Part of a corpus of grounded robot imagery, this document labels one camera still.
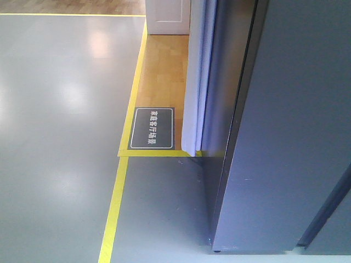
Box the open white fridge door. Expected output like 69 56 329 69
202 1 350 254

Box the dark floor sign chinese text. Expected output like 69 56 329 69
128 107 175 150

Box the white cabinet door panel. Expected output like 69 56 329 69
145 0 191 35

